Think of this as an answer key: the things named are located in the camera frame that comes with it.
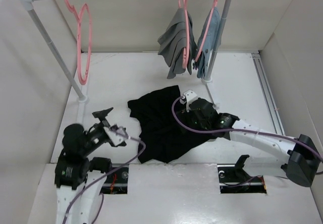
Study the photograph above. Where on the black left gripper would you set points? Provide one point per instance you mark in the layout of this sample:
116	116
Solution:
104	121

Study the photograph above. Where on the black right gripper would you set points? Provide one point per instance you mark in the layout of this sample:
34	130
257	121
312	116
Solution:
186	115

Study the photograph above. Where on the black t shirt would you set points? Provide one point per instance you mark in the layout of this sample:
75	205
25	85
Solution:
165	140

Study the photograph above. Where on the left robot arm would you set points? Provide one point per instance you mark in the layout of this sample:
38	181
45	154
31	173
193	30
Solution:
78	179

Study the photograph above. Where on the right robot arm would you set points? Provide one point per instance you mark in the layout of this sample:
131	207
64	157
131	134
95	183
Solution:
294	158

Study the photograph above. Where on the light blue shirt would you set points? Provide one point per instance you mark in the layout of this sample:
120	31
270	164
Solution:
202	64

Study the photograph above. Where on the grey shirt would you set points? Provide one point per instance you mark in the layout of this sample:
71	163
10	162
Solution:
172	42

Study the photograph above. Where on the pink hanger with blue shirt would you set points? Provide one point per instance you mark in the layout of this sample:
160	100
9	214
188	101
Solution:
214	5

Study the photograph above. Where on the pink hanger with grey shirt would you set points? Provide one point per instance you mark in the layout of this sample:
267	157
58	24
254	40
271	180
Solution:
185	27

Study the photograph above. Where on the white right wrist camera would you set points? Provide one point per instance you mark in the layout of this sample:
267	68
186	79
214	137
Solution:
188	97

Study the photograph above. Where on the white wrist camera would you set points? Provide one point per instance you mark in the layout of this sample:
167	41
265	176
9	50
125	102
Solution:
188	97
117	136

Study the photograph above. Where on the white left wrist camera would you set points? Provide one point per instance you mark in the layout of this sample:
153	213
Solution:
117	136

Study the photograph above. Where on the aluminium rail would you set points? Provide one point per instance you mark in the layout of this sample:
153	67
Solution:
268	96

